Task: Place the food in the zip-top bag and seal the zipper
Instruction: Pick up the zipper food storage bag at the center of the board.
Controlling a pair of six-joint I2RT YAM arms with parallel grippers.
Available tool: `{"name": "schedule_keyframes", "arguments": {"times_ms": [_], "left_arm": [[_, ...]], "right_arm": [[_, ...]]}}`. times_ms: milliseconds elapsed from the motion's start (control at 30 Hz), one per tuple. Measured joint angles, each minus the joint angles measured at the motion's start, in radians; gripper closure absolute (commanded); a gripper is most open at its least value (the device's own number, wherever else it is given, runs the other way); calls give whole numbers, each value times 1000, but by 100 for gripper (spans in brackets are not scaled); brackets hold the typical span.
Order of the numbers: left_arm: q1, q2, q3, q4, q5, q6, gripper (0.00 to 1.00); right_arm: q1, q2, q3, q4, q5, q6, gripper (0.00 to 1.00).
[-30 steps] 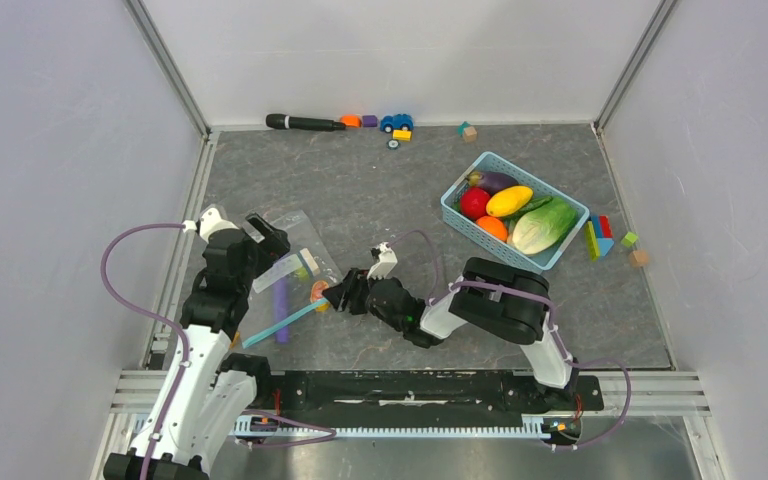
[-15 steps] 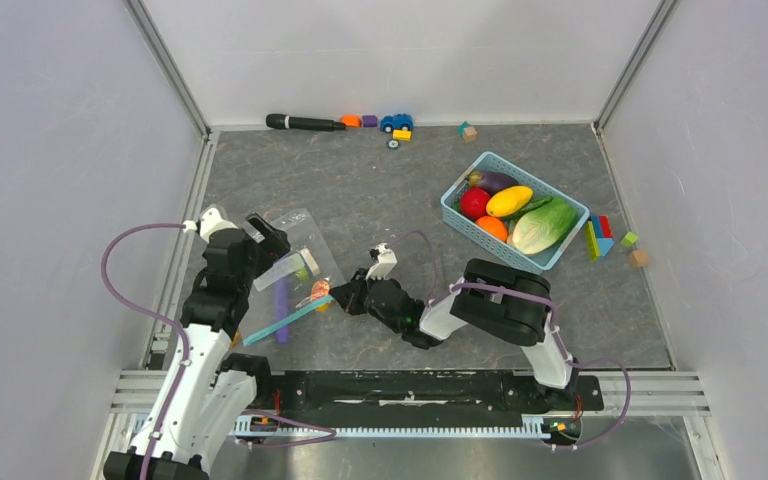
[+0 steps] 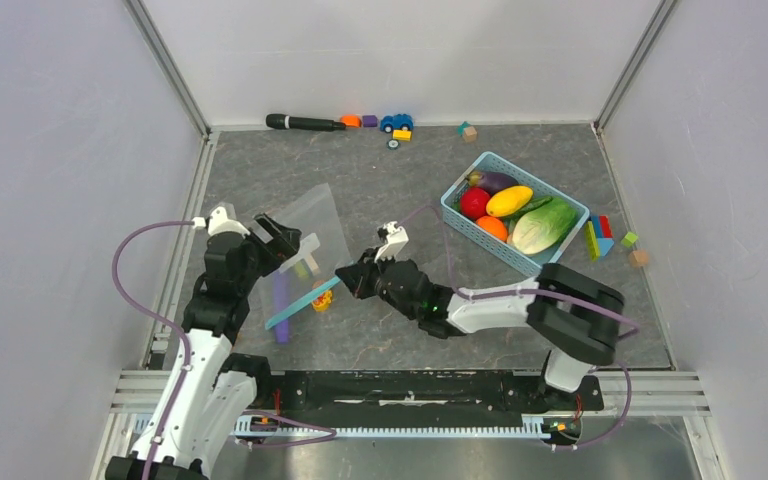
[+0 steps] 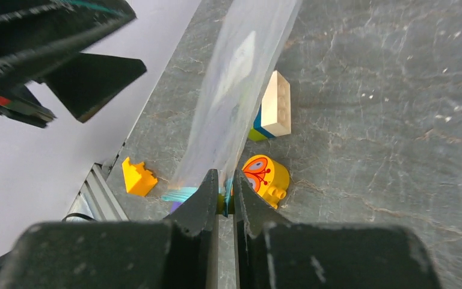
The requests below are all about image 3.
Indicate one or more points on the multicolour block stack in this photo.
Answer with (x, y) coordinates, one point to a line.
(598, 237)

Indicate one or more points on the purple toy block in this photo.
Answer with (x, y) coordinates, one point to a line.
(369, 121)

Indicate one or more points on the green toy cabbage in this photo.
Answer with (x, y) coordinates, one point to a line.
(542, 227)

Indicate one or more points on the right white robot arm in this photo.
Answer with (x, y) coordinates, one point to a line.
(579, 316)

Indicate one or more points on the orange toy fruit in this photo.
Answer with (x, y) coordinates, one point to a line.
(493, 226)

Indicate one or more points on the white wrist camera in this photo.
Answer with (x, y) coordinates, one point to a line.
(222, 219)
(394, 238)

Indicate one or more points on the purple toy cylinder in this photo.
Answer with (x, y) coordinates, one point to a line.
(280, 302)

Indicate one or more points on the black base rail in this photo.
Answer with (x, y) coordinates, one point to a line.
(419, 398)

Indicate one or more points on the white cable duct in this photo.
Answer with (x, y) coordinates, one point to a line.
(530, 428)

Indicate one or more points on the green small cube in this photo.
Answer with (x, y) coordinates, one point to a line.
(630, 239)

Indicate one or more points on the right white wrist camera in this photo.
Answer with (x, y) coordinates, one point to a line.
(394, 238)

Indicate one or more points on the wooden small cube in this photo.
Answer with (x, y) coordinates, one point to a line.
(639, 258)

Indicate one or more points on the green white toy block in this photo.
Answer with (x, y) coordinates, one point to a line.
(306, 267)

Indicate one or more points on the blue toy car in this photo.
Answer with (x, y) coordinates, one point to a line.
(391, 123)

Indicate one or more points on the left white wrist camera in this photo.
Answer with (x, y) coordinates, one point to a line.
(222, 219)

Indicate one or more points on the orange toy block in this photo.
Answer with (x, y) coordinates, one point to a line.
(351, 121)

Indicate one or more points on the black microphone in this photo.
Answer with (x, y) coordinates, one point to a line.
(287, 122)

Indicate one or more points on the green toy cucumber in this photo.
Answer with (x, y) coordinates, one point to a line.
(533, 204)

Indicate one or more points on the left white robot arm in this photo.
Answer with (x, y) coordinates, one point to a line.
(209, 387)

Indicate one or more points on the purple toy eggplant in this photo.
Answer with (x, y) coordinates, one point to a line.
(489, 181)

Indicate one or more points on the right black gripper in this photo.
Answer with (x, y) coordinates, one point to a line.
(358, 277)

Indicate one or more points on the yellow toy block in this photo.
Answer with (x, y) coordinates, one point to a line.
(402, 135)

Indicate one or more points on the yellow toy mango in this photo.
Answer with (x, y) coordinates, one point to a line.
(508, 201)

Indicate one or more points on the orange yellow small toy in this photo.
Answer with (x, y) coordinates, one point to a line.
(323, 301)

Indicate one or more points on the light blue plastic basket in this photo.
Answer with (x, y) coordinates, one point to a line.
(528, 265)

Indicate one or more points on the teal and wood cubes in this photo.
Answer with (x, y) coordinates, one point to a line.
(467, 132)

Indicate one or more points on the red toy apple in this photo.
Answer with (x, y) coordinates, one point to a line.
(472, 203)

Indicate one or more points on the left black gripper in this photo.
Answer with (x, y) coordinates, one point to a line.
(285, 246)

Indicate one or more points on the clear zip top bag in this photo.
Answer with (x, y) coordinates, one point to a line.
(315, 215)

